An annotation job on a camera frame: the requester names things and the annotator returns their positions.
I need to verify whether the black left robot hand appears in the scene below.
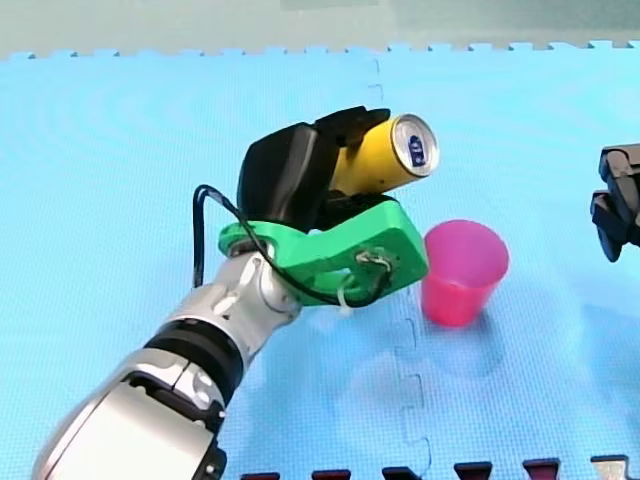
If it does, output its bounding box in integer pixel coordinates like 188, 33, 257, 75
235, 105, 400, 235

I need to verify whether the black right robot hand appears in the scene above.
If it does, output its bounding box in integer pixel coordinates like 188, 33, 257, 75
589, 143, 640, 263

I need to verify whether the yellow drink can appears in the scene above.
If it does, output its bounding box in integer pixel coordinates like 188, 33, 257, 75
328, 113, 441, 196

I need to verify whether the pink plastic cup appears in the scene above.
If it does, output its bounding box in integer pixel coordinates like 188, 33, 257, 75
419, 218, 511, 328

